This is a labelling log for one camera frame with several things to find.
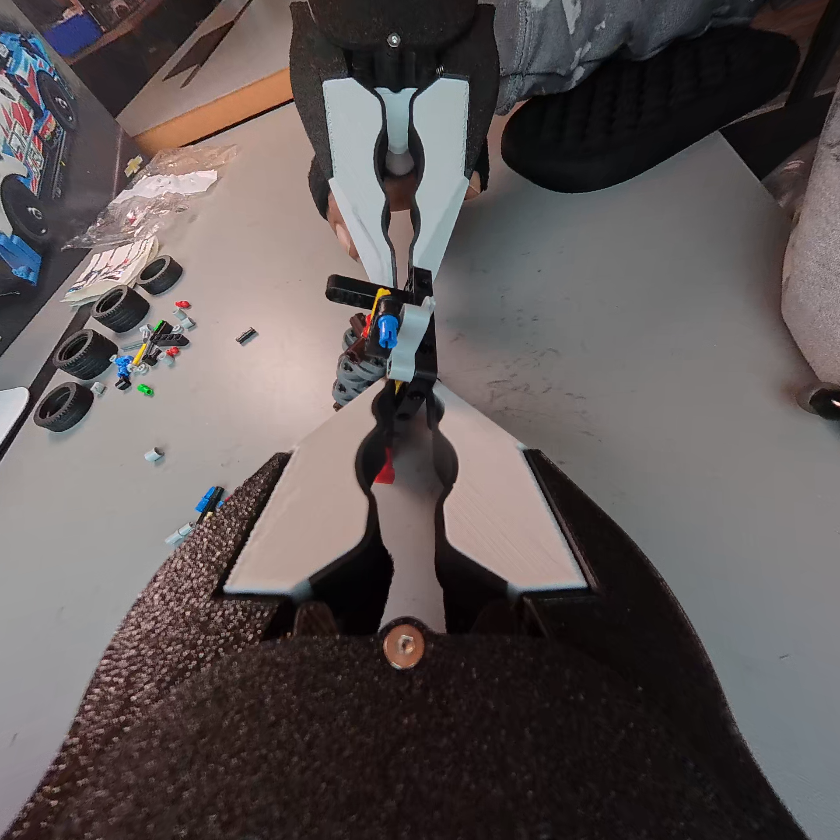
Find black rubber toy tire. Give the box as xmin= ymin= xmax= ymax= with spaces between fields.
xmin=134 ymin=255 xmax=185 ymax=296
xmin=52 ymin=328 xmax=119 ymax=382
xmin=91 ymin=284 xmax=152 ymax=334
xmin=33 ymin=382 xmax=96 ymax=434

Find person's grey patterned hoodie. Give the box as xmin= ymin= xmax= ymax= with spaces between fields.
xmin=781 ymin=88 xmax=840 ymax=388

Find black pad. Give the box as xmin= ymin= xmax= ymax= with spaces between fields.
xmin=164 ymin=20 xmax=238 ymax=88

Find grey desk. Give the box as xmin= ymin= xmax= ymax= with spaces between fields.
xmin=0 ymin=101 xmax=840 ymax=840

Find person's right hand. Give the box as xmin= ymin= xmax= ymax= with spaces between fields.
xmin=308 ymin=164 xmax=491 ymax=283

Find pile of small lego pins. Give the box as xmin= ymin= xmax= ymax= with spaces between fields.
xmin=164 ymin=486 xmax=227 ymax=549

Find black chair armrest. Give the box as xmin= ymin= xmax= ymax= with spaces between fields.
xmin=502 ymin=26 xmax=803 ymax=194

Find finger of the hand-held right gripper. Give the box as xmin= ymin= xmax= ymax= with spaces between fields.
xmin=322 ymin=77 xmax=397 ymax=291
xmin=407 ymin=73 xmax=472 ymax=282

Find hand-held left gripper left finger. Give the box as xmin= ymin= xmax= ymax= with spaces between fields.
xmin=224 ymin=391 xmax=395 ymax=602

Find grey table with wooden edge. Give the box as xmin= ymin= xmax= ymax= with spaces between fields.
xmin=117 ymin=0 xmax=296 ymax=155

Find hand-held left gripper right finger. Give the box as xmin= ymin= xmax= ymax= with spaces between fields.
xmin=427 ymin=386 xmax=589 ymax=601

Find toy race car box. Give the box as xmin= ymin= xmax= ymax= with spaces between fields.
xmin=0 ymin=23 xmax=142 ymax=358

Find multicoloured lego assembly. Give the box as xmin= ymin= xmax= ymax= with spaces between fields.
xmin=326 ymin=266 xmax=441 ymax=487

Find person's right forearm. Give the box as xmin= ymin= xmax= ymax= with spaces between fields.
xmin=489 ymin=0 xmax=756 ymax=118

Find sticker sheet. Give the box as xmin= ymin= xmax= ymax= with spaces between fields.
xmin=62 ymin=236 xmax=160 ymax=307

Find scatter of mixed lego pieces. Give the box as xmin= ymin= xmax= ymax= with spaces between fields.
xmin=92 ymin=298 xmax=194 ymax=398

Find empty clear plastic bag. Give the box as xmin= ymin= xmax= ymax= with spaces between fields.
xmin=62 ymin=144 xmax=240 ymax=252

